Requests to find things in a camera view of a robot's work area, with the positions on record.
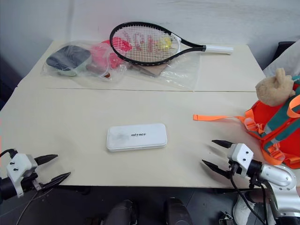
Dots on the white rectangular case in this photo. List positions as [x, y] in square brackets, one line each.
[136, 137]

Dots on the black table tennis paddle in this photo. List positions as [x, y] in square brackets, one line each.
[68, 58]

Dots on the empty clear plastic bag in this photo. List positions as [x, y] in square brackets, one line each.
[185, 75]

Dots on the brown cardboard piece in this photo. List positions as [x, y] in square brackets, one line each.
[155, 69]

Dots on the beige plush toy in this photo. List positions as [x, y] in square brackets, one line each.
[273, 90]

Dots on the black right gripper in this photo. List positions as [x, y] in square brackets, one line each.
[235, 168]

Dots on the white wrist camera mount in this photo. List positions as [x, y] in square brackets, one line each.
[20, 165]
[242, 154]

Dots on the orange and green backpack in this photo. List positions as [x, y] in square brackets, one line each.
[287, 143]

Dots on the black and white tennis racket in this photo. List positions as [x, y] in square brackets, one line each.
[187, 44]

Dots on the yellow round item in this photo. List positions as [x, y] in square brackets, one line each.
[166, 42]

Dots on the clear plastic bag with items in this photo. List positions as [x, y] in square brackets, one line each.
[70, 77]

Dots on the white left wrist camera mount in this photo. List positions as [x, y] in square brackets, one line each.
[20, 165]

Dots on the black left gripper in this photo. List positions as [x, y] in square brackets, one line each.
[30, 179]

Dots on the pink crumpled item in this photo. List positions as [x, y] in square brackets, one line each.
[99, 55]

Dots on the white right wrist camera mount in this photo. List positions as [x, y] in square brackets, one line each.
[242, 154]

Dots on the white sneaker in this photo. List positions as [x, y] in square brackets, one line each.
[242, 208]

